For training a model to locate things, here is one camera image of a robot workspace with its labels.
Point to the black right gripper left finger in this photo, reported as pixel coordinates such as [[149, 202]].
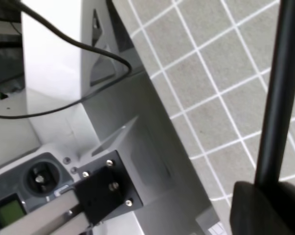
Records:
[[252, 212]]

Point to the grey robot base panel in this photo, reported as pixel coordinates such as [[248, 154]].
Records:
[[29, 183]]

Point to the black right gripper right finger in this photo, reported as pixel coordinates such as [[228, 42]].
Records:
[[284, 203]]

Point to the aluminium extrusion bar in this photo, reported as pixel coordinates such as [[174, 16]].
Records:
[[62, 216]]

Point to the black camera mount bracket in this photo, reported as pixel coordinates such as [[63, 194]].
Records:
[[106, 190]]

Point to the black pen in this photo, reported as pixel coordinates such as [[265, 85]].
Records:
[[280, 99]]

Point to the grey grid tablecloth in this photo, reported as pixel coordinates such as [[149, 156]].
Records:
[[210, 62]]

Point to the white table frame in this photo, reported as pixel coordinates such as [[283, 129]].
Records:
[[95, 111]]

